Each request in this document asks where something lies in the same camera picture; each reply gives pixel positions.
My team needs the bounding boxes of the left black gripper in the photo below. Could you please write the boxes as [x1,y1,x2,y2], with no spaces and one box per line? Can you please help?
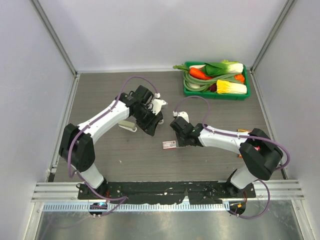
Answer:
[133,106,163,137]

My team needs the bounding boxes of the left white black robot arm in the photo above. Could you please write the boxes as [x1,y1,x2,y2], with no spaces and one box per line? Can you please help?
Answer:
[58,85,167,200]

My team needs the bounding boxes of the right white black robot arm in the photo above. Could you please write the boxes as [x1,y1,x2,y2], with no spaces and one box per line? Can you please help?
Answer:
[170,116,284,198]

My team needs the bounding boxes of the green plastic tray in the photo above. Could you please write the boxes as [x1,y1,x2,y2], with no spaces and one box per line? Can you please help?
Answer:
[173,61,251,100]

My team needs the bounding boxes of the green long beans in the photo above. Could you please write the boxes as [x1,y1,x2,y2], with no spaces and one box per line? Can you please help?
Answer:
[183,72,241,92]

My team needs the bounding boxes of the orange candy bag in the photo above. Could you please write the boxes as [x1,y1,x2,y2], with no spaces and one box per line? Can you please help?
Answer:
[237,128,251,158]

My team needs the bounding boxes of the yellow napa cabbage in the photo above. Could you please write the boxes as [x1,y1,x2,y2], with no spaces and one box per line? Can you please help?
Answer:
[216,80,248,95]

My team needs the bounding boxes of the white green bok choy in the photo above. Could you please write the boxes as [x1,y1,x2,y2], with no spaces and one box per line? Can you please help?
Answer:
[203,60,244,76]

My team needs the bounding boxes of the small orange carrot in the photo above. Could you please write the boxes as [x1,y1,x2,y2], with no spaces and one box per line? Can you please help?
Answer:
[234,74,245,84]

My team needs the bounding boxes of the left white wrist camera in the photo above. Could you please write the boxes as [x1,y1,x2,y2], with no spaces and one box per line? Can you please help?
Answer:
[151,93,168,115]

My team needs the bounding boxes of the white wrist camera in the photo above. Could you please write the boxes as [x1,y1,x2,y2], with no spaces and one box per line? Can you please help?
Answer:
[151,93,168,115]
[172,111,190,123]

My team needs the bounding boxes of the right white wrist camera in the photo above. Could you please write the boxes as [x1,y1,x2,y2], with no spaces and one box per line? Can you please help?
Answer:
[172,111,190,123]

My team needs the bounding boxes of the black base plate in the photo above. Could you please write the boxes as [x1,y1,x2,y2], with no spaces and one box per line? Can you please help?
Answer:
[77,180,256,205]

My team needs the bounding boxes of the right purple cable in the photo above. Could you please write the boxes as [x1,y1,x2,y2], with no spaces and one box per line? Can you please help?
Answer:
[173,96,291,219]

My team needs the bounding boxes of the purple cable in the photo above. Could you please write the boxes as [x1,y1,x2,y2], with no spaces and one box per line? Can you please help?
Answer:
[67,75,161,217]
[173,96,291,219]

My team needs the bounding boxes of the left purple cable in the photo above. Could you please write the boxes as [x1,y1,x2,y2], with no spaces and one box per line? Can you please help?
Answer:
[67,75,161,217]

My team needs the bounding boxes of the white slotted cable duct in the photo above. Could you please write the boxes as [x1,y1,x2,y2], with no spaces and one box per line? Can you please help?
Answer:
[42,201,230,213]

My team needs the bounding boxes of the aluminium front rail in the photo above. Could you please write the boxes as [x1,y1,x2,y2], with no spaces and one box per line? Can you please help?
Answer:
[31,179,305,203]

